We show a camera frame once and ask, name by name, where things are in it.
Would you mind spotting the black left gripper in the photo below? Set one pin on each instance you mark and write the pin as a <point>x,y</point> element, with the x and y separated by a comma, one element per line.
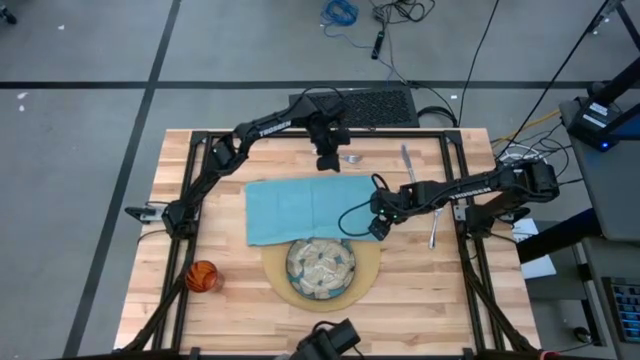
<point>327,135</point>

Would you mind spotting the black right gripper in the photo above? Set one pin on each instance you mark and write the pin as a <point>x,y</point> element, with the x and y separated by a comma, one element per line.
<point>390,202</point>

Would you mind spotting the silver fork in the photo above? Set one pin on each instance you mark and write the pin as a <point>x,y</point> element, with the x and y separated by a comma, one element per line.
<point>352,159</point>

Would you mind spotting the silver knife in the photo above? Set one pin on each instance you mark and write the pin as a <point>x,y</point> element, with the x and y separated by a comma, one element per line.
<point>409,165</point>

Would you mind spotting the round woven yellow placemat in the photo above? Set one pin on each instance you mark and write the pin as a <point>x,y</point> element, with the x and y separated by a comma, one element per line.
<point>367,272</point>

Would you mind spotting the teal cloth napkin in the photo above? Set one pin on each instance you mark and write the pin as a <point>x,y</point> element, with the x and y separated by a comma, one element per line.
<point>300,210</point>

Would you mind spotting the patterned ceramic bowl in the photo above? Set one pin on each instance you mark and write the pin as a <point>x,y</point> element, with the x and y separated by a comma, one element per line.
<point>320,270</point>

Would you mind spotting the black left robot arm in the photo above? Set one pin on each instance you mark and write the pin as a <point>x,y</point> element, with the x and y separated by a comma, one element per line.
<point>270,127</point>

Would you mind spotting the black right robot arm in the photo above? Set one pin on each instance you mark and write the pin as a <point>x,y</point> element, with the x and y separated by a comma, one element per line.
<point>470,190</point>

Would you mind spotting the black vented box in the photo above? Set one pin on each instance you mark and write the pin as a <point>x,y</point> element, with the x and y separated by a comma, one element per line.
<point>360,107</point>

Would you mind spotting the silver spoon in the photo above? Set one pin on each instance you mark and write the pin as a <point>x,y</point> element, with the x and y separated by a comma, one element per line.
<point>434,235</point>

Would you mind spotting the white power strip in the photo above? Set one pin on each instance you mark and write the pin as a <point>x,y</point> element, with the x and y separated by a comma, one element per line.
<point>515,156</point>

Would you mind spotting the white paper sheet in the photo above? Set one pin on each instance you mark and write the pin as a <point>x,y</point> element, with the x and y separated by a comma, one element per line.
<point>542,267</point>

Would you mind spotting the black desk leg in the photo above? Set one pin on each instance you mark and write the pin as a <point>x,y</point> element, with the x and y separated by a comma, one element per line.
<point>560,235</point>

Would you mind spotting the orange glass tumbler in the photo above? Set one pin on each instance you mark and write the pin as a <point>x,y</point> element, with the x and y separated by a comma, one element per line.
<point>201,276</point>

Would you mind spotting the black electronics box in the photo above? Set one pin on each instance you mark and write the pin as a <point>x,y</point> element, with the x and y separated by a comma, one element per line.
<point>595,120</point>

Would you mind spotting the black stand pole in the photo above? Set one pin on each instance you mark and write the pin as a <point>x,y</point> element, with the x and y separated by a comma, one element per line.
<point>620,80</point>

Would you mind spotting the black keyboard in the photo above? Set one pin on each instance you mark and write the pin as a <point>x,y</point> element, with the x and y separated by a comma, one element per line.
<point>627,310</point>

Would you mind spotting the black caster wheel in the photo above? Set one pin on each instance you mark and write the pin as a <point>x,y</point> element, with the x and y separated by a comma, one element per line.
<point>7,15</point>

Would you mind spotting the black aluminium table frame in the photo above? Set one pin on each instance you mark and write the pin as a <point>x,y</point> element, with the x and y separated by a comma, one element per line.
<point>400,134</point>

